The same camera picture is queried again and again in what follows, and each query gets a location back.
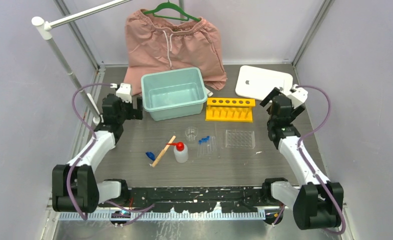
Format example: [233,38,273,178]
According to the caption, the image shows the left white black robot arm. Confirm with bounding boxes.
[52,93,143,214]

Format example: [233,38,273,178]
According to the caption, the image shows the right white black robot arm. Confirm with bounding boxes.
[260,84,347,235]

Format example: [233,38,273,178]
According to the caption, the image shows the white plastic tray lid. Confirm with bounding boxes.
[235,65,294,101]

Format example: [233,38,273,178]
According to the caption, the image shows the blue cap test tube lying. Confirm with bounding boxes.
[145,151,157,162]

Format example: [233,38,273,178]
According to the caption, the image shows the wooden test tube clamp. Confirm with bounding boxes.
[150,135,176,168]

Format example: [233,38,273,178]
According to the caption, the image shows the teal plastic bin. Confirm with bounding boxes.
[141,67,208,121]

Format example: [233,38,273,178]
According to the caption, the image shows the clear well plate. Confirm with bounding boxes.
[224,129,256,149]

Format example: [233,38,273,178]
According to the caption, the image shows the white red wash bottle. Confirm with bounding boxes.
[166,142,189,164]

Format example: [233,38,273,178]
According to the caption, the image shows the small clear glass beaker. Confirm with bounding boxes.
[184,126,198,143]

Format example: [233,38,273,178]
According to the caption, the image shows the yellow test tube rack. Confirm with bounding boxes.
[205,97,256,123]

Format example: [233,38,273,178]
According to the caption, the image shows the blue capped test tube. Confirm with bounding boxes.
[197,138,207,158]
[201,136,212,156]

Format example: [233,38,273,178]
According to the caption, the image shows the pink shorts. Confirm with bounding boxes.
[124,9,227,95]

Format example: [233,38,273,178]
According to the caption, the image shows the white metal clothes rack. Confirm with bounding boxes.
[31,0,127,125]

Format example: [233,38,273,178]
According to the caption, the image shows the green clothes hanger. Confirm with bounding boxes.
[142,0,201,22]

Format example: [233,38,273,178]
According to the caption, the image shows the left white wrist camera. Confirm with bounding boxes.
[115,83,133,103]

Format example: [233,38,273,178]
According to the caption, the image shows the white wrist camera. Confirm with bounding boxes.
[286,84,308,109]
[115,83,133,103]

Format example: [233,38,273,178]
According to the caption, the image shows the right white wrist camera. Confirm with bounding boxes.
[286,84,308,109]

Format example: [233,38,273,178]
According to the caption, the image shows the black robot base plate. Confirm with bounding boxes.
[111,186,281,214]

